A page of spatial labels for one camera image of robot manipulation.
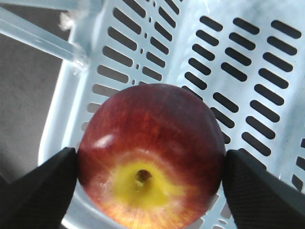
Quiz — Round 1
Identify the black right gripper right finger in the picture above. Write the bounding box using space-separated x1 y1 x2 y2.
222 150 305 229

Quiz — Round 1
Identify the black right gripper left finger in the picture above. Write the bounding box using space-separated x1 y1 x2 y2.
0 147 77 229

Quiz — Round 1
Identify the red apple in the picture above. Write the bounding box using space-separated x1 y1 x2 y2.
77 84 225 229

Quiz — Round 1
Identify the light blue plastic basket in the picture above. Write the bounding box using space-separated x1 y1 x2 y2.
0 0 305 229

